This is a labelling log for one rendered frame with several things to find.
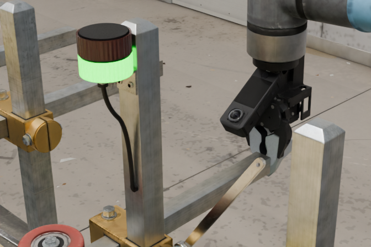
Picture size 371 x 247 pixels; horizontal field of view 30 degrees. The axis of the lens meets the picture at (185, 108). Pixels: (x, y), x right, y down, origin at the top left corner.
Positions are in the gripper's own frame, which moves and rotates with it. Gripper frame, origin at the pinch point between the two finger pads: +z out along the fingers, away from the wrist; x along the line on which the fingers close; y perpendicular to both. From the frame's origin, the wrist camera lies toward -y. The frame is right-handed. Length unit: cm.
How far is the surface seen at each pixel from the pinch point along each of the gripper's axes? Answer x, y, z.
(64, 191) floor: 131, 44, 84
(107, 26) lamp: -3.6, -32.5, -35.0
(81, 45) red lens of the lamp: -4, -37, -34
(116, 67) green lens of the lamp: -7.3, -34.7, -31.8
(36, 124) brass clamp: 17.1, -31.0, -14.9
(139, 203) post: -5.4, -31.4, -11.8
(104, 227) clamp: 1.5, -32.1, -5.2
